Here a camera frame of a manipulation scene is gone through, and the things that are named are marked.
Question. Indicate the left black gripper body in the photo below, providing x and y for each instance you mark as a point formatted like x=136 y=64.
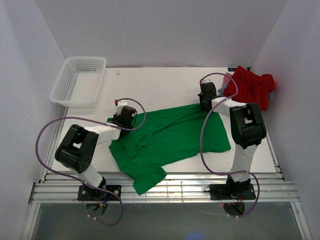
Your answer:
x=116 y=116

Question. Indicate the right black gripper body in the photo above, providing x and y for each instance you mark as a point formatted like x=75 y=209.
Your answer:
x=202 y=98

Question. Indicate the green t shirt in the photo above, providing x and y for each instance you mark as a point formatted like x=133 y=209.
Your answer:
x=166 y=136

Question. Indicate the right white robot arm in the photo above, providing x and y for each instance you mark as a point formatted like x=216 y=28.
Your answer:
x=247 y=130

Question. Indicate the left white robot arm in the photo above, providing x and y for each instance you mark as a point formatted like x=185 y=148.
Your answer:
x=77 y=148

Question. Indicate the blue folded cloth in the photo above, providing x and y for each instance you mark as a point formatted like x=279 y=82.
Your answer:
x=222 y=89

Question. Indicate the pink folded cloth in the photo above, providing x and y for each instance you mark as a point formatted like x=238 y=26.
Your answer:
x=226 y=78

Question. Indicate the red t shirt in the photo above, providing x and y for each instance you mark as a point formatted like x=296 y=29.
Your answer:
x=250 y=88

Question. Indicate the white plastic basket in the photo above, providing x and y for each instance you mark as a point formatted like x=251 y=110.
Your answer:
x=79 y=81

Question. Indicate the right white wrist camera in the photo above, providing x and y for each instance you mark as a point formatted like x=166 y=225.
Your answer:
x=205 y=81

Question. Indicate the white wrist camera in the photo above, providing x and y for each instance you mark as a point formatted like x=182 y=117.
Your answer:
x=119 y=105
x=205 y=81

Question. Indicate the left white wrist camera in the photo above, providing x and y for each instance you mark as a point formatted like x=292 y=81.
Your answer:
x=119 y=105

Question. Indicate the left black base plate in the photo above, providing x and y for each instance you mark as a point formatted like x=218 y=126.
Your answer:
x=86 y=193

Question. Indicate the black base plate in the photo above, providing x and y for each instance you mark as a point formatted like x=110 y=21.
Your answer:
x=86 y=193
x=228 y=192

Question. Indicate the aluminium rail frame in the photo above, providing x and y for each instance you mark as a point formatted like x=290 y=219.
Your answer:
x=185 y=182

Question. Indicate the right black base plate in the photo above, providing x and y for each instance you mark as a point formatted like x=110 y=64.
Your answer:
x=228 y=192

